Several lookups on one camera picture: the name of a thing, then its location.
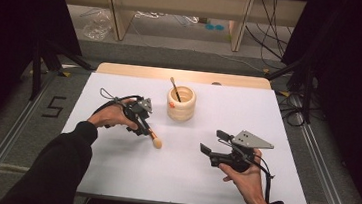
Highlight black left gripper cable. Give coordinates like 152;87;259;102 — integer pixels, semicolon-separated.
91;91;145;119

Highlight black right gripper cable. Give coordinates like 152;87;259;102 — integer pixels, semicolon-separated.
249;153;277;204

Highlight grey lanyard loop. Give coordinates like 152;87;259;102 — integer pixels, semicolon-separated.
99;87;122;104

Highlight black floor cables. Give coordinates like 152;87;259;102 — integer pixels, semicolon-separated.
275;90;330;131

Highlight round-tip makeup brush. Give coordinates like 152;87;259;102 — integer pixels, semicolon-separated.
136;116;165;150

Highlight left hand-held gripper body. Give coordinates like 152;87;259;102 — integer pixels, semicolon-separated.
119;94;155;129

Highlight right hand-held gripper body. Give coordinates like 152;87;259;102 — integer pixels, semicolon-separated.
207;127;276;176

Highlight black metal stand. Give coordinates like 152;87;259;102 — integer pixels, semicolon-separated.
27;38;97;107
261;52;319;126

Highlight person's right hand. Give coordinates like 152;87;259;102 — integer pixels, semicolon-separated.
214;145;276;204

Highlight person's left hand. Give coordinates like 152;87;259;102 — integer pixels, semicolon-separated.
86;93;140;133

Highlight clear plastic bag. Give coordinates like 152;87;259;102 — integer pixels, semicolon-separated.
81;7;115;42

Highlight blue round things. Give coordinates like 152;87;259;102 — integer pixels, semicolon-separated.
204;22;227;33

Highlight wooden table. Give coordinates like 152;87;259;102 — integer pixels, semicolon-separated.
95;61;274;91

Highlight hanging black cables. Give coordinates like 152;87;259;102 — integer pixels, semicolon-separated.
243;0;297;62

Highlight black curtain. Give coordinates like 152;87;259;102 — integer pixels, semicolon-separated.
0;0;88;161
268;0;362;204

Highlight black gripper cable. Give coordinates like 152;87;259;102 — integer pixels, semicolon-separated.
91;91;145;119
249;153;277;204

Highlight fan-tip makeup brush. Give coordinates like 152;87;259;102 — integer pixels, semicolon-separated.
167;76;184;103

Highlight cream ringed brush pot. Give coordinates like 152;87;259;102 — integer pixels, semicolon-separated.
164;84;198;123

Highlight aluminium floor rail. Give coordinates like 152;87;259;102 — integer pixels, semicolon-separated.
0;64;59;204
279;91;362;204

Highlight beige workbench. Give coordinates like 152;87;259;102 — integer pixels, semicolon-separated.
53;0;308;59

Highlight white board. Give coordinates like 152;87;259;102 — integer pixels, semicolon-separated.
56;69;322;204

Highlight pile of white hangers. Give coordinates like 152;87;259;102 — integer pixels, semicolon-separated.
133;9;200;26

